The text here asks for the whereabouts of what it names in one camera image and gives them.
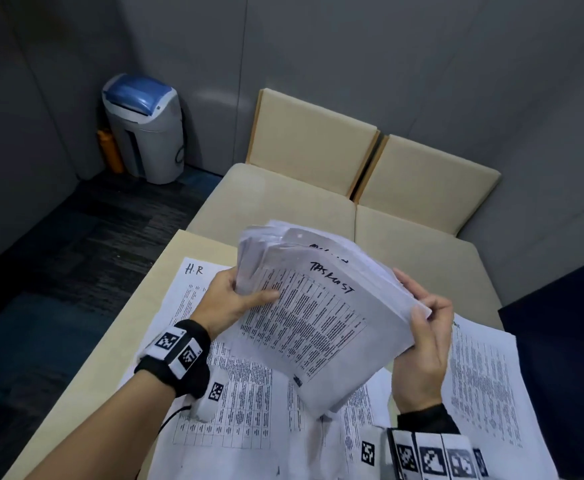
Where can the grey bin with blue lid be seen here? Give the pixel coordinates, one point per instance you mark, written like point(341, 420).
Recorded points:
point(157, 149)

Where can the person's left forearm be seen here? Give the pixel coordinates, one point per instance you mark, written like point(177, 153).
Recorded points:
point(106, 434)

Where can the person's left hand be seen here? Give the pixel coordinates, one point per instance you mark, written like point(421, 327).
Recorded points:
point(217, 307)

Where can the orange bottle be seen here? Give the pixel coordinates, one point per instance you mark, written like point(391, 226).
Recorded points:
point(110, 152)

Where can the person's right hand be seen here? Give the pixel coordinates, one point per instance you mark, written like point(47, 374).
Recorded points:
point(422, 374)

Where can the pile of printed paper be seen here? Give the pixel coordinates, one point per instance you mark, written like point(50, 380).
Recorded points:
point(252, 419)

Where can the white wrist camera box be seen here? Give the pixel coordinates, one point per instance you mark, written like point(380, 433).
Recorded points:
point(215, 392)
point(368, 452)

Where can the beige cushioned chair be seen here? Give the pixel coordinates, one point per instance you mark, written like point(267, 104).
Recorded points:
point(427, 179)
point(312, 139)

